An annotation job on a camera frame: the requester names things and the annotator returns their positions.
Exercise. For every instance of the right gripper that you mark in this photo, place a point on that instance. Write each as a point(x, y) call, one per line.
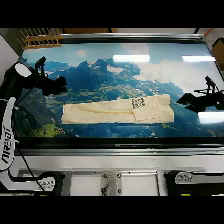
point(190, 101)

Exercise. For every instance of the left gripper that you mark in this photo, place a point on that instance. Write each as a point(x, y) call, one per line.
point(56, 85)

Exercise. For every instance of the cream garment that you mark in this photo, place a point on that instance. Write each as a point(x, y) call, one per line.
point(116, 111)

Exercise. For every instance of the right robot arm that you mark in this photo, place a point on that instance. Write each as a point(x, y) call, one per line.
point(213, 101)

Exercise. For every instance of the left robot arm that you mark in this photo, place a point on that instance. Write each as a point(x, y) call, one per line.
point(8, 110)

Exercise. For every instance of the yellow wooden rack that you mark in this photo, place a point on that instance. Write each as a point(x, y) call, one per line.
point(42, 40)

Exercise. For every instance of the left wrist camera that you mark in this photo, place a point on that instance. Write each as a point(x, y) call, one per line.
point(40, 65)

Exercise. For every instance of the silver frame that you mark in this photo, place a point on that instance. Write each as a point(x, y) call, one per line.
point(133, 160)

